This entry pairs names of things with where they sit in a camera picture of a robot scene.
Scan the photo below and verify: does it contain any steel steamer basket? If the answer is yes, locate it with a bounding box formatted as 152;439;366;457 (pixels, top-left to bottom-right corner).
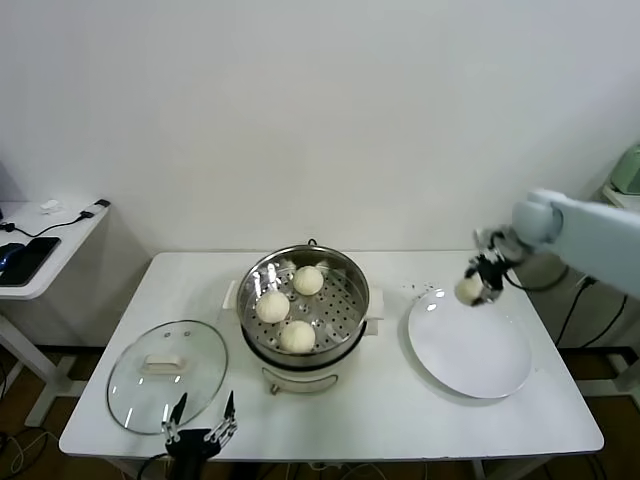
237;244;372;367

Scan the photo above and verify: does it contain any black power adapter cable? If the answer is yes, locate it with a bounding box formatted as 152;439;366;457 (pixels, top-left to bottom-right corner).
555;277;629;351

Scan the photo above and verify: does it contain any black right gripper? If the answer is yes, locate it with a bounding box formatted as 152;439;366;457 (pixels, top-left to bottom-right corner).
464;252;506;307

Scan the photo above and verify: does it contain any white side desk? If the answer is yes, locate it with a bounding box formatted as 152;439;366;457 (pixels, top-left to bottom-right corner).
0;199;112;429

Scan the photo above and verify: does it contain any thin white floor cable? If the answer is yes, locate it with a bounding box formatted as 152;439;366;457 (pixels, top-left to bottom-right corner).
0;430;54;474

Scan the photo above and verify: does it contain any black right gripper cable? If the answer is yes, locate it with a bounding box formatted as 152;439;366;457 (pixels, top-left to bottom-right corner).
502;264;571;292

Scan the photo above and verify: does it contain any pale green appliance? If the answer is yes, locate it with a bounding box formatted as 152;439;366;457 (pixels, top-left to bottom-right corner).
612;144;640;197

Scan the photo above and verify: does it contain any glass pot lid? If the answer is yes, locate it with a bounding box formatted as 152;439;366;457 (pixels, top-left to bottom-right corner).
105;319;230;435

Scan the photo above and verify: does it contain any black charging cable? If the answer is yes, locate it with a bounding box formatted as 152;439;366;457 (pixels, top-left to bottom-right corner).
0;199;112;239

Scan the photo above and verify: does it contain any white round plate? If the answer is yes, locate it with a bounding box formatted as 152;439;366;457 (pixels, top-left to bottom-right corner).
407;288;533;400

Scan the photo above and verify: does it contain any white electric cooker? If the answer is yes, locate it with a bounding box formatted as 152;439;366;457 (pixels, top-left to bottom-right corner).
219;277;389;397

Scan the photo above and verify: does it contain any black smartphone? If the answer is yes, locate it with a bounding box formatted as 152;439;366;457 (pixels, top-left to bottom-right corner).
0;236;62;288

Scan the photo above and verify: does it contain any blue computer mouse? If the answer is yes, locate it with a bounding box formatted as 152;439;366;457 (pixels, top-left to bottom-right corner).
0;242;27;272

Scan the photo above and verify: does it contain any white steamed baozi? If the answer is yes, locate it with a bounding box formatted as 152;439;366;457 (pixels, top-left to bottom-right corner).
255;291;291;324
454;277;484;308
293;266;324;297
278;320;317;355

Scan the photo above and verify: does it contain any white shelf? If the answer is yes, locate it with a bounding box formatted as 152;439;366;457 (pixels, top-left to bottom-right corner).
602;184;640;209

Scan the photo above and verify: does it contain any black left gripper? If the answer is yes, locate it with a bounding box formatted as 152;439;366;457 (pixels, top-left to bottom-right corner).
160;389;240;480

